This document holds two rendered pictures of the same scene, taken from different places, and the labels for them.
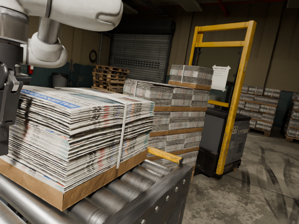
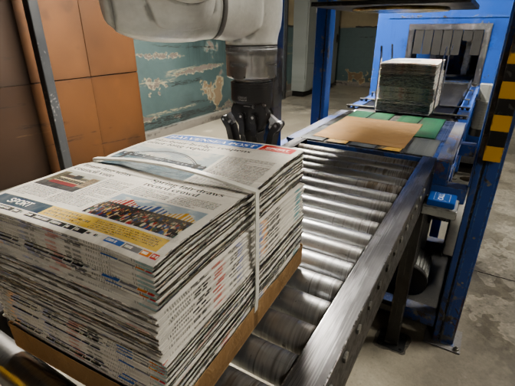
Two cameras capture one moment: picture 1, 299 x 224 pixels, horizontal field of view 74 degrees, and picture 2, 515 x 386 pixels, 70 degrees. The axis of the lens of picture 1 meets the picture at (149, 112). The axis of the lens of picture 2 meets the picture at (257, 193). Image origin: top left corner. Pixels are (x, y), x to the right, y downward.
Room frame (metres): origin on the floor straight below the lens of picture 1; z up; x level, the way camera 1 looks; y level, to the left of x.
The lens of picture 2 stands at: (1.09, 0.33, 1.22)
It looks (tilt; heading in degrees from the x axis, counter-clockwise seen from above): 24 degrees down; 181
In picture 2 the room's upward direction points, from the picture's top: straight up
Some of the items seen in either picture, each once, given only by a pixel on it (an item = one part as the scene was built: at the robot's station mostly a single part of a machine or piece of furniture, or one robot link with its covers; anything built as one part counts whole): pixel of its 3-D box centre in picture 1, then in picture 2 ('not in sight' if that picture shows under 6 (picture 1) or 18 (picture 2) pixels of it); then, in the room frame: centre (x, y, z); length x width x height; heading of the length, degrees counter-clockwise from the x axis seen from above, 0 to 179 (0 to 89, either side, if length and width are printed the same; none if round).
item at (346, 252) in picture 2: not in sight; (268, 232); (0.33, 0.35, 0.77); 0.47 x 0.05 x 0.05; 60
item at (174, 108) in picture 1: (167, 105); not in sight; (2.04, -0.17, 0.86); 0.38 x 0.29 x 0.04; 44
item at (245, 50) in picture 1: (233, 102); not in sight; (2.29, -0.94, 0.97); 0.09 x 0.09 x 1.75; 43
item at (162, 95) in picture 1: (147, 95); not in sight; (1.84, 0.05, 0.95); 0.38 x 0.29 x 0.23; 44
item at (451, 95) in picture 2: not in sight; (421, 101); (-1.59, 1.45, 0.75); 1.53 x 0.64 x 0.10; 150
